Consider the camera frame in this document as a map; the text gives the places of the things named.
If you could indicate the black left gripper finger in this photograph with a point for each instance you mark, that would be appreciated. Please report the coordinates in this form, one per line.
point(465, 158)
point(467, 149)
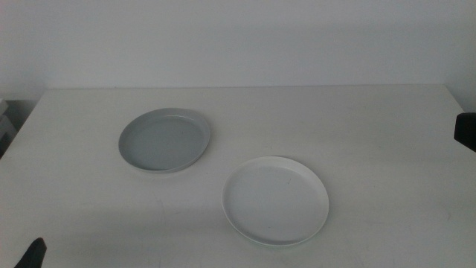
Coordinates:
point(34, 257)

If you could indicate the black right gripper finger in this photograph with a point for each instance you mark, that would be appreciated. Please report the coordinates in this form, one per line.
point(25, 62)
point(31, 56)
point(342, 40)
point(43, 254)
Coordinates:
point(467, 131)

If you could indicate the grey shallow bowl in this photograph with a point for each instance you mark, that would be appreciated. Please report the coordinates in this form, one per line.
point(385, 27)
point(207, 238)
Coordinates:
point(163, 143)

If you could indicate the white shallow bowl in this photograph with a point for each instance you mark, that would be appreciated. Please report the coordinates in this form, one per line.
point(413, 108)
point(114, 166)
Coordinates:
point(275, 201)

